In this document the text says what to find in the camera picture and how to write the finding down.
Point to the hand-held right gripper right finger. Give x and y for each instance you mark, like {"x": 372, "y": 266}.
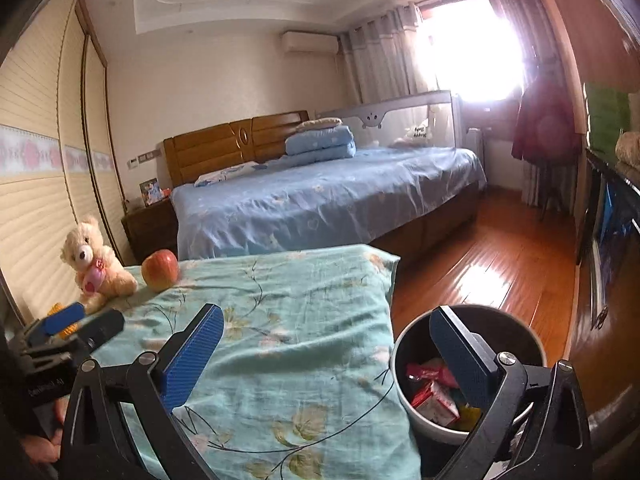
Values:
{"x": 460, "y": 360}

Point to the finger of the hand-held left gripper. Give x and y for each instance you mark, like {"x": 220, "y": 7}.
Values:
{"x": 102, "y": 327}
{"x": 65, "y": 316}

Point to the beige furry toy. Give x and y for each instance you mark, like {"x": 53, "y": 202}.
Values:
{"x": 629, "y": 152}

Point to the green box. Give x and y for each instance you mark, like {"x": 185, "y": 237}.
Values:
{"x": 605, "y": 115}

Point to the white radiator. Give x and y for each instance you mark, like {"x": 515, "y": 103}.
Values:
{"x": 476, "y": 155}

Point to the grey bed guard rail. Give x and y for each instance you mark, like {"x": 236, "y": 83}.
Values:
{"x": 395, "y": 115}

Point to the white red milk carton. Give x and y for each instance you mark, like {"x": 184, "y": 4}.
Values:
{"x": 435, "y": 405}

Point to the folded blue quilt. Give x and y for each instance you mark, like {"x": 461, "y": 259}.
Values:
{"x": 320, "y": 146}

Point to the white air conditioner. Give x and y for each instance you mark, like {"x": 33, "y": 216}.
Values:
{"x": 310, "y": 42}

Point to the wooden headboard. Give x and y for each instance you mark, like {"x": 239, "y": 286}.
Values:
{"x": 215, "y": 145}

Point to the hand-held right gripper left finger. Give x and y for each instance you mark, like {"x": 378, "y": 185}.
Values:
{"x": 195, "y": 357}

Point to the black television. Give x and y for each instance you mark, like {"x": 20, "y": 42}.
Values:
{"x": 610, "y": 240}

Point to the wooden cabinet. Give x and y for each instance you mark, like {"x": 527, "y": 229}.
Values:
{"x": 590, "y": 25}

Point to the person's left hand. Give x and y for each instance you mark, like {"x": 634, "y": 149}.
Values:
{"x": 42, "y": 449}

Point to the bright window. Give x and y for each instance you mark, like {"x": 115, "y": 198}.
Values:
{"x": 470, "y": 50}

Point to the grey curtain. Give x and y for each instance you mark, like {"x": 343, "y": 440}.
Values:
{"x": 380, "y": 55}
{"x": 520, "y": 25}

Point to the cream sliding wardrobe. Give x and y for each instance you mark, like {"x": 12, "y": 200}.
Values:
{"x": 45, "y": 160}

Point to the yellow corn toy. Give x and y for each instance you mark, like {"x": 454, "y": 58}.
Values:
{"x": 67, "y": 331}

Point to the bright red snack packet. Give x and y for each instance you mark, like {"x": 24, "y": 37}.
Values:
{"x": 430, "y": 372}

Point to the photo frame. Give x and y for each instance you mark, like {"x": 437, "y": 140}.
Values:
{"x": 150, "y": 192}

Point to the beige teddy bear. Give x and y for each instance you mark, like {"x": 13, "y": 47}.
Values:
{"x": 95, "y": 270}

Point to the green floral tablecloth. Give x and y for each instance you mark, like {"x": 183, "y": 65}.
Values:
{"x": 300, "y": 335}

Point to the white trash bin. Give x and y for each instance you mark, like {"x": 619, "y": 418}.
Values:
{"x": 430, "y": 432}

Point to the bed with blue sheet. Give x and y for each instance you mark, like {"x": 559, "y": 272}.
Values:
{"x": 325, "y": 200}

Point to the white blue printed pillow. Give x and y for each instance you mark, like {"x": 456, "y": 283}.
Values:
{"x": 230, "y": 175}

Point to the dark red coat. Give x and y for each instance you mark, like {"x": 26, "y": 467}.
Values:
{"x": 547, "y": 125}

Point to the small beige pillow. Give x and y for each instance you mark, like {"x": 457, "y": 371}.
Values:
{"x": 320, "y": 124}

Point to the red yellow apple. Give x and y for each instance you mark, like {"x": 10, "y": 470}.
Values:
{"x": 160, "y": 270}

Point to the wooden nightstand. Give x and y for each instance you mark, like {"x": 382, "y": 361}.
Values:
{"x": 150, "y": 232}

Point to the wall switch panel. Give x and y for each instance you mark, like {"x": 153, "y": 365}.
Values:
{"x": 145, "y": 158}

